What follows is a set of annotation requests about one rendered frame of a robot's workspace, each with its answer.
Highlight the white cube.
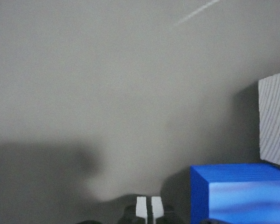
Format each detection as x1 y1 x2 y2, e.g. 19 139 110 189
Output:
258 74 280 165

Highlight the blue wood-grain cube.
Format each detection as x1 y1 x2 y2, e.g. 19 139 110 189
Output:
191 163 280 224

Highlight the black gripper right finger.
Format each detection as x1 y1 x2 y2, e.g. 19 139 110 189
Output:
149 197 233 224

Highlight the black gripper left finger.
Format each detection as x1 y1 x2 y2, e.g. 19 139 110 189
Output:
76 197 150 224

